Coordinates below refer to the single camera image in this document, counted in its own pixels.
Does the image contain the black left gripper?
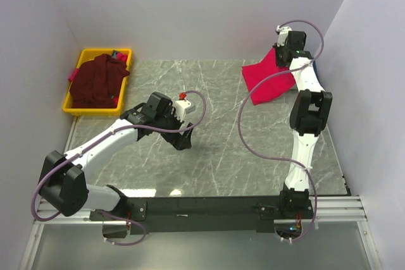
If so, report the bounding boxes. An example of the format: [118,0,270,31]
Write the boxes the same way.
[154,106,194,150]

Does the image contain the bright red t-shirt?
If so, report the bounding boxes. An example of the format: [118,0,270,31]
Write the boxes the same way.
[242,48,296,105]

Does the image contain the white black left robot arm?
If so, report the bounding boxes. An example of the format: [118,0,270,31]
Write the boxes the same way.
[37,92,195,221]

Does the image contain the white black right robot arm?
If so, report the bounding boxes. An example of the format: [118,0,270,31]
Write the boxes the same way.
[275,26,333,219]

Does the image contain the folded blue printed t-shirt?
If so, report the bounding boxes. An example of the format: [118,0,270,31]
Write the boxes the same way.
[313,61,319,78]

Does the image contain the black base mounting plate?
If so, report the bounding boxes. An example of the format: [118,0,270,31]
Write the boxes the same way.
[89,194,315,240]

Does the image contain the dark maroon t-shirt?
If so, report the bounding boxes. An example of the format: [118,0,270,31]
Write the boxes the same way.
[70,54,130,109]

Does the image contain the pink garment in bin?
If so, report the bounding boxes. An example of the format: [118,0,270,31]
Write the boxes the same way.
[68,68,79,82]

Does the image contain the yellow plastic bin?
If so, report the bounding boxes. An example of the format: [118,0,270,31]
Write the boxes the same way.
[62,48,133,116]

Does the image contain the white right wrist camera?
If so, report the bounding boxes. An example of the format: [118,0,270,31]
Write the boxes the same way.
[276,25,292,47]

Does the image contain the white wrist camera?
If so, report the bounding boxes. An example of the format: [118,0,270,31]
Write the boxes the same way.
[276,25,292,47]
[173,99,196,122]

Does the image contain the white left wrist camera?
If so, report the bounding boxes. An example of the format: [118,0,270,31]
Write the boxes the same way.
[173,99,196,122]

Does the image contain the aluminium frame rail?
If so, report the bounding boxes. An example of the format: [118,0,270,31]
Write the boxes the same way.
[34,197,367,224]

